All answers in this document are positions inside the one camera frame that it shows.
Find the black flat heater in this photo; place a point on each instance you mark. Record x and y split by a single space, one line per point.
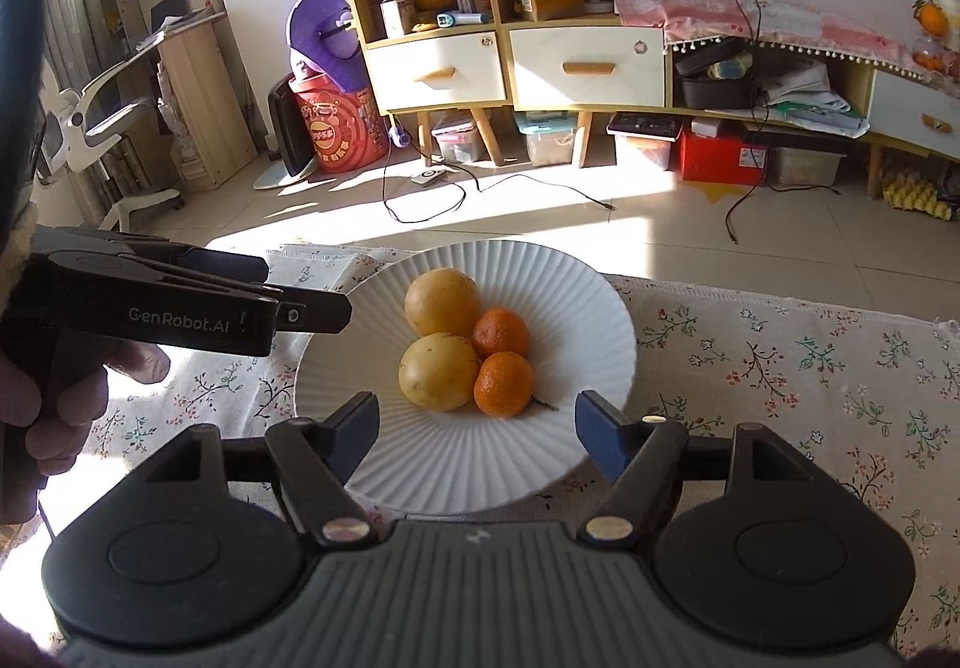
297 159

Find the white ribbed plate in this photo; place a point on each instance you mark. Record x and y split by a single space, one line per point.
463 461

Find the pink cloth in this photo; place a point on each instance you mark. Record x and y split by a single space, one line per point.
773 23

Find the yellow egg tray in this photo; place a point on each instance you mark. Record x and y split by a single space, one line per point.
905 188

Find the wooden desk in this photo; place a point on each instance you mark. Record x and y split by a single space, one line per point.
197 129

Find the white office chair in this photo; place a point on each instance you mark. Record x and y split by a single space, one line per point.
85 146

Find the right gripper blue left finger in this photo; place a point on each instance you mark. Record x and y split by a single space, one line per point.
314 460

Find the orange tangerine with stem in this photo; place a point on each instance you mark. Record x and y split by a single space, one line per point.
505 385

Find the small orange tangerine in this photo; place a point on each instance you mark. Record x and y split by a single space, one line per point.
499 330

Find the low wooden tv cabinet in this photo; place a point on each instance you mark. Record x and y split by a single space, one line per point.
590 66

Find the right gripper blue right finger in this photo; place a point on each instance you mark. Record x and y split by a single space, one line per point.
641 461

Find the red box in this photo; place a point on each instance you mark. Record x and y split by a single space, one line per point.
724 159

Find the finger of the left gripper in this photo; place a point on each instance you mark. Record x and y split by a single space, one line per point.
312 311
214 265

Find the wooden shelf cabinet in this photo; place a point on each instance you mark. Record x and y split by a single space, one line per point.
427 8

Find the yellow round fruit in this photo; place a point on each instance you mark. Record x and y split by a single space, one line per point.
437 372
443 301

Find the clear storage bin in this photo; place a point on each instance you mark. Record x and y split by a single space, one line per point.
549 136

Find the red snack bucket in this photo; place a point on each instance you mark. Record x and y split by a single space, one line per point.
346 128

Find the purple plush toy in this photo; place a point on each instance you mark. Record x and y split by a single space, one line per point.
322 40

